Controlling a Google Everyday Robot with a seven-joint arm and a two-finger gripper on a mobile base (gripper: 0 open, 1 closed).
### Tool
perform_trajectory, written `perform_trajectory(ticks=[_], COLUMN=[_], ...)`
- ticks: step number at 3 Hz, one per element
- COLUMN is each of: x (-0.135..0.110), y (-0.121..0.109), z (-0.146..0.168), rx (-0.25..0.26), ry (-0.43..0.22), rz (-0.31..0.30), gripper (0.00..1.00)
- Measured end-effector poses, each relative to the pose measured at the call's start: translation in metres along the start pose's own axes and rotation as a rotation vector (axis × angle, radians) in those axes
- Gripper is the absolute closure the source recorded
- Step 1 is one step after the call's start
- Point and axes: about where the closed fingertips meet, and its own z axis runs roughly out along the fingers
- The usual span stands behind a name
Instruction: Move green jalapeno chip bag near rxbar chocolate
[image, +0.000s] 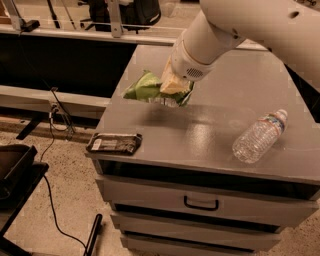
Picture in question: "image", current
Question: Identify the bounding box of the metal glass-railing frame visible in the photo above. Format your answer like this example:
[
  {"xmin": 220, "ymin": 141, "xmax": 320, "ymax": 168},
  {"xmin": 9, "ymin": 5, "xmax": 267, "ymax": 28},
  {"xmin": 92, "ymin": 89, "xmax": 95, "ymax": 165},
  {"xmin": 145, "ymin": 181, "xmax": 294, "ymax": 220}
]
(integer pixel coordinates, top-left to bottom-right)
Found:
[{"xmin": 0, "ymin": 0, "xmax": 268, "ymax": 53}]

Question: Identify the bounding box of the black floor stand bar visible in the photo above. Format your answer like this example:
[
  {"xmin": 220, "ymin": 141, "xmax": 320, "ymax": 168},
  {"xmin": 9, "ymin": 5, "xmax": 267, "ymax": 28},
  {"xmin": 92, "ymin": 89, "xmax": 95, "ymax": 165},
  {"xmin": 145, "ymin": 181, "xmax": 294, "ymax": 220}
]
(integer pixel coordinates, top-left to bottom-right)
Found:
[{"xmin": 83, "ymin": 214, "xmax": 102, "ymax": 256}]

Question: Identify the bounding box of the dark rxbar chocolate bar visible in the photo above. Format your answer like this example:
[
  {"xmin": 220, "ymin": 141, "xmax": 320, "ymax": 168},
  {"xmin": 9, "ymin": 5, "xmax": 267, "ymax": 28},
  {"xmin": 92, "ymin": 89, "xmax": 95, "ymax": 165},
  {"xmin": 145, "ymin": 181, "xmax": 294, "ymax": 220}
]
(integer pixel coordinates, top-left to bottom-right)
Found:
[{"xmin": 86, "ymin": 133, "xmax": 142, "ymax": 155}]

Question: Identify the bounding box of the clear plastic water bottle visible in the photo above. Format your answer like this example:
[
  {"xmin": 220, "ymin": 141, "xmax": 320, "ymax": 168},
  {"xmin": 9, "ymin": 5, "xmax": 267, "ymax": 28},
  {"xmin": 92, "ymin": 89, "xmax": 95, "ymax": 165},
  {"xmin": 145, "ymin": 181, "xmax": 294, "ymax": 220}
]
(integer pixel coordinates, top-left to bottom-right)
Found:
[{"xmin": 232, "ymin": 109, "xmax": 288, "ymax": 164}]

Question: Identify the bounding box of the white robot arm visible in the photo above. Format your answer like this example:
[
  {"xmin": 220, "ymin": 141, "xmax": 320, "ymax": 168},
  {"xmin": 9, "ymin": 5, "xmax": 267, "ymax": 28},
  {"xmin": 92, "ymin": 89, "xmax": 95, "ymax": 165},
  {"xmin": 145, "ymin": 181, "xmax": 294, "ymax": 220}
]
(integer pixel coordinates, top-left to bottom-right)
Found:
[{"xmin": 160, "ymin": 0, "xmax": 320, "ymax": 94}]

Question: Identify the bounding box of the black drawer handle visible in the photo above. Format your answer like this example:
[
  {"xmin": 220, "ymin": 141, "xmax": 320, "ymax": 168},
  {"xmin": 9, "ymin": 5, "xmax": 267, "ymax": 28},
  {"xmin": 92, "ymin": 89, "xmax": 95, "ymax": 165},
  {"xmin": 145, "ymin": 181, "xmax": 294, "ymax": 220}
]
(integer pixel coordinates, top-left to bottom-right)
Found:
[{"xmin": 183, "ymin": 196, "xmax": 220, "ymax": 212}]

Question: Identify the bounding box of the grey drawer cabinet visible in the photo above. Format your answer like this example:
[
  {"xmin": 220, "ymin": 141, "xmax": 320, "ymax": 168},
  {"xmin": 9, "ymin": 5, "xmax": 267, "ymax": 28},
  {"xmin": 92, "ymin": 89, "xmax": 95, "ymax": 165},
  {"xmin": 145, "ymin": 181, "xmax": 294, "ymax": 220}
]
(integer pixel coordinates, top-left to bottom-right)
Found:
[{"xmin": 92, "ymin": 50, "xmax": 320, "ymax": 256}]

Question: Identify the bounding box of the black office chair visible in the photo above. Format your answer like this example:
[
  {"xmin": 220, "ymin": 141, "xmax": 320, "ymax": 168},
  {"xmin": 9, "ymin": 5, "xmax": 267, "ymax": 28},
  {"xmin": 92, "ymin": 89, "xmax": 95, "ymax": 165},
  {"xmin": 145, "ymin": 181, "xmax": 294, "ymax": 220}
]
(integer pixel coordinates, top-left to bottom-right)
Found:
[{"xmin": 78, "ymin": 0, "xmax": 161, "ymax": 32}]

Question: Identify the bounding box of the green jalapeno chip bag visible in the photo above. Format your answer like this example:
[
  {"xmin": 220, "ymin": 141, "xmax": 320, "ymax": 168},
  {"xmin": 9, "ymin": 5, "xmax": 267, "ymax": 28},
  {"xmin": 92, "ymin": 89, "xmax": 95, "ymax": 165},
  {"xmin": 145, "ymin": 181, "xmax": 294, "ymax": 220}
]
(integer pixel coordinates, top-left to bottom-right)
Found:
[{"xmin": 122, "ymin": 70, "xmax": 194, "ymax": 108}]

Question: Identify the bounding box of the black power cable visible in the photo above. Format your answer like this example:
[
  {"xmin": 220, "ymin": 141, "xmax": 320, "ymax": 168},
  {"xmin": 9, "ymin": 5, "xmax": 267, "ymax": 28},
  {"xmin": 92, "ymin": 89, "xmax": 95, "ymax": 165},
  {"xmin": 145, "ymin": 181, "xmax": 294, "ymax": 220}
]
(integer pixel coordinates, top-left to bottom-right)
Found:
[{"xmin": 39, "ymin": 87, "xmax": 88, "ymax": 249}]

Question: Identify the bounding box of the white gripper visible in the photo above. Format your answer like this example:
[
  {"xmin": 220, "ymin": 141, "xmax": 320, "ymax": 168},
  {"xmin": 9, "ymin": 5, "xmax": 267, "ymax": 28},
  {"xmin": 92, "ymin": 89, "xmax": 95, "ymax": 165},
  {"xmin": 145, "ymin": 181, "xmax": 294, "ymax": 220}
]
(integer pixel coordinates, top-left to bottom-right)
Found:
[{"xmin": 160, "ymin": 31, "xmax": 215, "ymax": 95}]

